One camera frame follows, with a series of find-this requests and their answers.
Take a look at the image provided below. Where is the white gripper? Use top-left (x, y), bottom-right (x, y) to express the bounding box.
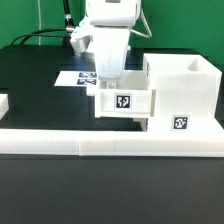
top-left (93, 26), bottom-right (130, 89)

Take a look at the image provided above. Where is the white drawer tray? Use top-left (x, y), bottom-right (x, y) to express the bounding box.
top-left (86, 70), bottom-right (152, 119)
top-left (133, 118), bottom-right (148, 131)

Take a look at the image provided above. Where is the white front drawer tray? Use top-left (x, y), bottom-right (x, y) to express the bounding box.
top-left (133, 118), bottom-right (148, 131)

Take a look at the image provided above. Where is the white drawer cabinet box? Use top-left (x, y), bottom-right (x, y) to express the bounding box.
top-left (143, 53), bottom-right (222, 133)

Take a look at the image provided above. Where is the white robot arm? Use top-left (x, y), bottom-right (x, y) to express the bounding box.
top-left (70, 0), bottom-right (152, 88)

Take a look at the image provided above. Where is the white marker tag sheet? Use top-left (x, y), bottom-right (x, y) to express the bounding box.
top-left (55, 71), bottom-right (97, 87)

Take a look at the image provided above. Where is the white foam L-shaped fence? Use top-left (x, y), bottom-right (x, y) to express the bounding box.
top-left (0, 92), bottom-right (224, 157)

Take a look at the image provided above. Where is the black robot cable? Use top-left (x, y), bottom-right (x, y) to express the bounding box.
top-left (10, 0), bottom-right (80, 46)

